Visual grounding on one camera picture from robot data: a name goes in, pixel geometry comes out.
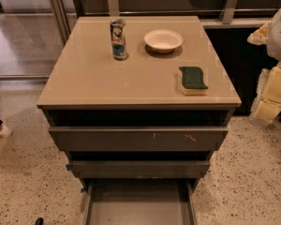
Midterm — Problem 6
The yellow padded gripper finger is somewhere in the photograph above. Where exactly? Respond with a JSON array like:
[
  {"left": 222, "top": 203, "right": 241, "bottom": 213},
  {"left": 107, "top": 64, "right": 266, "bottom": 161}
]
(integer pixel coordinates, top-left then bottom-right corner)
[
  {"left": 251, "top": 62, "right": 281, "bottom": 121},
  {"left": 247, "top": 22, "right": 270, "bottom": 45}
]

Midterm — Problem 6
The yellow green sponge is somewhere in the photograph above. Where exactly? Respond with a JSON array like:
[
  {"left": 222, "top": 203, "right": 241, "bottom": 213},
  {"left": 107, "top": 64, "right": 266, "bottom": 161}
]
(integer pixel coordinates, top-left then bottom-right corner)
[{"left": 178, "top": 67, "right": 208, "bottom": 96}]

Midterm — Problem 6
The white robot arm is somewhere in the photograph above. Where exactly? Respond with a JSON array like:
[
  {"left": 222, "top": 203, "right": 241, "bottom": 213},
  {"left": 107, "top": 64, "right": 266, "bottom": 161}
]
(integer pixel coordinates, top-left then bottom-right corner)
[{"left": 247, "top": 8, "right": 281, "bottom": 123}]

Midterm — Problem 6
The grey drawer cabinet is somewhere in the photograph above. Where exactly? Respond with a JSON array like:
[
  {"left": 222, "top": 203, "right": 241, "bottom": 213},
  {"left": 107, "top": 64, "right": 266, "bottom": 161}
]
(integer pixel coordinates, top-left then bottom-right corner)
[{"left": 37, "top": 15, "right": 243, "bottom": 225}]

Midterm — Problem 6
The open grey bottom drawer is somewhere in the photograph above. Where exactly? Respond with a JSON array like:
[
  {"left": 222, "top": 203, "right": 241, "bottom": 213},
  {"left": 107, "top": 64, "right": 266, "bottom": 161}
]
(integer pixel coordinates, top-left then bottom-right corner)
[{"left": 81, "top": 179, "right": 199, "bottom": 225}]

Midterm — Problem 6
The grey middle drawer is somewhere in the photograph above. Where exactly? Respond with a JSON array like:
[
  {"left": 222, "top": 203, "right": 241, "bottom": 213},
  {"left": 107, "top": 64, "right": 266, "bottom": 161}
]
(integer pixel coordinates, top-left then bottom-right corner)
[{"left": 67, "top": 160, "right": 210, "bottom": 179}]

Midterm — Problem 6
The grey top drawer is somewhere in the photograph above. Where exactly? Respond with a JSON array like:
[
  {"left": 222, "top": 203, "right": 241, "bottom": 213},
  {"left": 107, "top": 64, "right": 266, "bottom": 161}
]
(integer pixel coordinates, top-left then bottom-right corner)
[{"left": 49, "top": 127, "right": 228, "bottom": 152}]

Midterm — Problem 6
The white paper bowl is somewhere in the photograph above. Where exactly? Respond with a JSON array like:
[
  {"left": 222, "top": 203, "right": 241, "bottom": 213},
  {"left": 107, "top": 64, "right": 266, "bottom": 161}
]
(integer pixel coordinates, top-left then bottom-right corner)
[{"left": 143, "top": 29, "right": 184, "bottom": 53}]

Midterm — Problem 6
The blue white drink can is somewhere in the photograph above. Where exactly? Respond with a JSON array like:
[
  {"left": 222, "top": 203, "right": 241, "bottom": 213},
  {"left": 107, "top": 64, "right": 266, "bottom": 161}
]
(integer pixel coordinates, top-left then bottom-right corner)
[{"left": 110, "top": 19, "right": 128, "bottom": 61}]

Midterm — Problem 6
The small black floor object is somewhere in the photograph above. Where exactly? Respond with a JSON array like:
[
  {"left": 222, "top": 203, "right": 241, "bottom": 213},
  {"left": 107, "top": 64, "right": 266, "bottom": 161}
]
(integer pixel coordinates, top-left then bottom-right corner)
[{"left": 35, "top": 217, "right": 44, "bottom": 225}]

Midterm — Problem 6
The white shoe of person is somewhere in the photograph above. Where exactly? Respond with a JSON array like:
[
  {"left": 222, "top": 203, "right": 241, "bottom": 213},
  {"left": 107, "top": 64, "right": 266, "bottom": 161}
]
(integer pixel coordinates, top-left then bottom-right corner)
[{"left": 0, "top": 125, "right": 12, "bottom": 139}]

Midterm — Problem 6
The metal railing frame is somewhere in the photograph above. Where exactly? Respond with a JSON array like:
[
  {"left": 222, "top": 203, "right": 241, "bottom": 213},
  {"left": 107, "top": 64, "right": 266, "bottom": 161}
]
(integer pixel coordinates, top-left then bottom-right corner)
[{"left": 49, "top": 0, "right": 281, "bottom": 42}]

